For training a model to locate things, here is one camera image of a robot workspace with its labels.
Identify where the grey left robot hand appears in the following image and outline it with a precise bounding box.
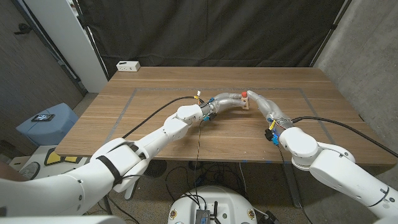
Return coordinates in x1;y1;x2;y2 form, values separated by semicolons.
201;92;246;121

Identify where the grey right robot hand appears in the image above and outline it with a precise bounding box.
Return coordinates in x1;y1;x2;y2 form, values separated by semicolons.
247;90;294;130

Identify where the black backdrop curtain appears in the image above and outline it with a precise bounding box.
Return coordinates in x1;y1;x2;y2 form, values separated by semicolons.
73;0;354;78

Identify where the grey table leg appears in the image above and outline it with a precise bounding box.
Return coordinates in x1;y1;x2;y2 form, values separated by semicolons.
281;163;303;208

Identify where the black round floor fan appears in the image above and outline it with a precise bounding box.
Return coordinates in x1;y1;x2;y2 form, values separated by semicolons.
146;159;168;180

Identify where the black backdrop stand pole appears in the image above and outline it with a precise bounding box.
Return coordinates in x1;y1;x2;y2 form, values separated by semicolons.
72;0;110;81
310;0;354;68

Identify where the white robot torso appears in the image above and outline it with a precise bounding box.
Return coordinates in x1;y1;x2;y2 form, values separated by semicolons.
167;185;258;224

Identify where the white power strip box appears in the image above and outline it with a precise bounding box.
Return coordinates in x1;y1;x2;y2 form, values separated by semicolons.
116;60;141;73

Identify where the small grey finned box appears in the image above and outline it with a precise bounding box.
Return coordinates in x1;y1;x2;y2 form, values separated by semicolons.
195;208;211;224

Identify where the white table leg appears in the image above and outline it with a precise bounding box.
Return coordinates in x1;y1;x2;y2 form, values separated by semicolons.
124;182;139;200

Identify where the white base with yellow mark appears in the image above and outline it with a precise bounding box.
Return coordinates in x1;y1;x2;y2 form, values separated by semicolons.
18;145;93;181

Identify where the blue stool with phone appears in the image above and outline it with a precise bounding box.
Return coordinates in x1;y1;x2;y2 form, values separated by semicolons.
16;103;79;147

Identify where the black phone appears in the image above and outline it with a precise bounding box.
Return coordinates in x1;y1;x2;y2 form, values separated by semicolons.
31;113;56;123

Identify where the grey sneaker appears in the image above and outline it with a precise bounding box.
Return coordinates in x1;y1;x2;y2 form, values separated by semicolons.
17;161;40;181

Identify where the person's bare leg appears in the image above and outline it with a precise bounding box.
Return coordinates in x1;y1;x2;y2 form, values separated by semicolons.
0;161;27;182

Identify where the thin black left wrist cable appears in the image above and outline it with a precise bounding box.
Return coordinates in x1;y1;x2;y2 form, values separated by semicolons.
182;120;205;208

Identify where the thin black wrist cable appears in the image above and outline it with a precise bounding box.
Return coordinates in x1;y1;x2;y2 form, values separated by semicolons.
182;120;205;208
277;144;315;224

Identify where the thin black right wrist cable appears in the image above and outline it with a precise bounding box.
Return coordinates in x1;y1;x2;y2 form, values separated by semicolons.
277;144;315;224

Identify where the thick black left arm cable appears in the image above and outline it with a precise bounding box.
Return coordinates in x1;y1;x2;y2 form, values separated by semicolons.
121;96;205;139

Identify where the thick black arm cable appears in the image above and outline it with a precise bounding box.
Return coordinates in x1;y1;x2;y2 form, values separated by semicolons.
291;116;398;158
121;96;205;139

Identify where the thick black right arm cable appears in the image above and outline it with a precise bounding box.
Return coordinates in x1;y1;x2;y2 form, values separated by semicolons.
291;116;398;158

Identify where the black floor cable bundle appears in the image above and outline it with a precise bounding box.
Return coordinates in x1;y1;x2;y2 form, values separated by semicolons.
164;161;246;203

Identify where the white wall panel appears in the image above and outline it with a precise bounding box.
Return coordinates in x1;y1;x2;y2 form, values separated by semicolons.
23;0;108;93

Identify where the black door handle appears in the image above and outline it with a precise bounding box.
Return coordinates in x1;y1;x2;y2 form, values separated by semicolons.
13;22;33;35

